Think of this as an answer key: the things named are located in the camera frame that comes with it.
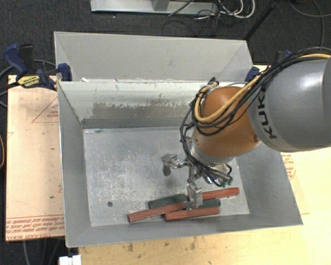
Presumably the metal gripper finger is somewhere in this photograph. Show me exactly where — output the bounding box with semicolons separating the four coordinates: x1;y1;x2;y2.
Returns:
184;183;204;211
161;153;181;177

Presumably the red-brown flat block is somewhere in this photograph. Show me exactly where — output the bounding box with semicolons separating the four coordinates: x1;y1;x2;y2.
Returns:
201;187;241;201
164;206;220;222
127;202;188;224

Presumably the dark green flat block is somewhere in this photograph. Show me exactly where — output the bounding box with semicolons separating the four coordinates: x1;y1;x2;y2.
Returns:
148;193;188;210
202;199;222;208

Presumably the grey metal bin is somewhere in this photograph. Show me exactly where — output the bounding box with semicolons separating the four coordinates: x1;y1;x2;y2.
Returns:
54;31;303;248

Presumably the brown cardboard board, red print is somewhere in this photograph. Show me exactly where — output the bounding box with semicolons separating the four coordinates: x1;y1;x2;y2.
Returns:
5;75;66;242

